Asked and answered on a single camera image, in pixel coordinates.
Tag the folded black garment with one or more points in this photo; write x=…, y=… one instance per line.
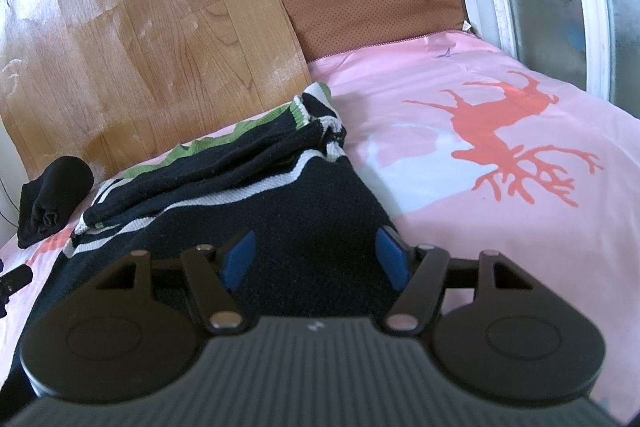
x=48, y=202

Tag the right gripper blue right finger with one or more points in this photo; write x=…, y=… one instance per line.
x=418, y=274

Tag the black green white knit sweater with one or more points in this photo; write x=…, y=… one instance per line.
x=113, y=326

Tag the wood pattern board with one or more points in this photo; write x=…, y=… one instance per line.
x=119, y=81

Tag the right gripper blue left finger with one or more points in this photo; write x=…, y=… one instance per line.
x=212, y=275

